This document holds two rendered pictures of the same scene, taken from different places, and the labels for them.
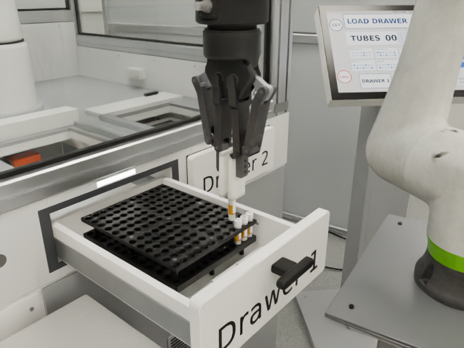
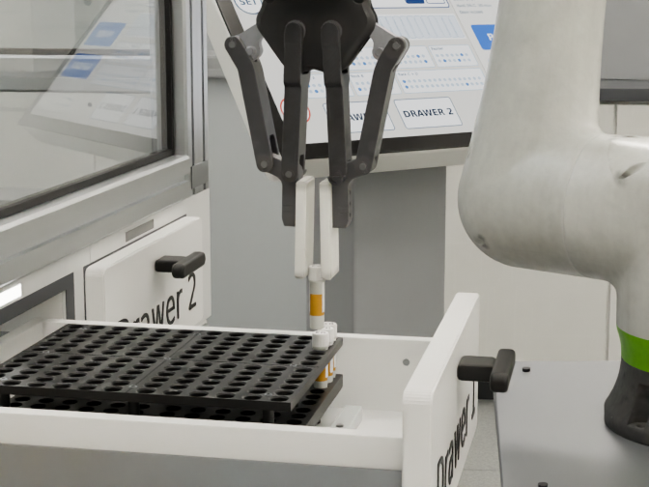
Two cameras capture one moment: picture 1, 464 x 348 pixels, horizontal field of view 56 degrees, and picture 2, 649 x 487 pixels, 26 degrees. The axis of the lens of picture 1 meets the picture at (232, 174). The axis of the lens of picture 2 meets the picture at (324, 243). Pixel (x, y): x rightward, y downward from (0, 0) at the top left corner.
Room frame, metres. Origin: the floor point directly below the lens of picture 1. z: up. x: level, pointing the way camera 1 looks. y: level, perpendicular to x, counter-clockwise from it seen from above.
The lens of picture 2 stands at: (-0.29, 0.46, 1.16)
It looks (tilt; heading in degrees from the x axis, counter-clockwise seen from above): 10 degrees down; 332
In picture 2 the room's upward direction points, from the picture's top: straight up
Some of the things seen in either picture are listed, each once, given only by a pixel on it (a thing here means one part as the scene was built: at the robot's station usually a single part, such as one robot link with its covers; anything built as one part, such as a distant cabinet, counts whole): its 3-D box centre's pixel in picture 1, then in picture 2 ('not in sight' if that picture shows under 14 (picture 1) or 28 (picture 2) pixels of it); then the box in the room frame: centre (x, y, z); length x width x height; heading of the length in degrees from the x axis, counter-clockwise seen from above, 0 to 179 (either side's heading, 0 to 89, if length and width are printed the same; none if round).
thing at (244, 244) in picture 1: (169, 235); (168, 401); (0.62, 0.10, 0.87); 0.22 x 0.18 x 0.06; 50
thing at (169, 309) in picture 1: (166, 236); (156, 407); (0.63, 0.11, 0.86); 0.40 x 0.26 x 0.06; 50
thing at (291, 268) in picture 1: (287, 268); (485, 369); (0.48, -0.07, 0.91); 0.07 x 0.04 x 0.01; 140
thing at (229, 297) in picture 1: (270, 281); (445, 412); (0.49, -0.05, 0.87); 0.29 x 0.02 x 0.11; 140
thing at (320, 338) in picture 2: (237, 232); (320, 362); (0.60, -0.01, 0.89); 0.01 x 0.01 x 0.05
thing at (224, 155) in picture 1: (227, 172); (304, 227); (0.59, 0.01, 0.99); 0.03 x 0.01 x 0.07; 140
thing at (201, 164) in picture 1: (235, 162); (150, 296); (0.94, -0.01, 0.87); 0.29 x 0.02 x 0.11; 140
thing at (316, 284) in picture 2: (231, 205); (317, 297); (0.59, 0.00, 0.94); 0.01 x 0.01 x 0.05
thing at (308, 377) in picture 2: (215, 242); (306, 370); (0.56, 0.02, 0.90); 0.18 x 0.02 x 0.01; 140
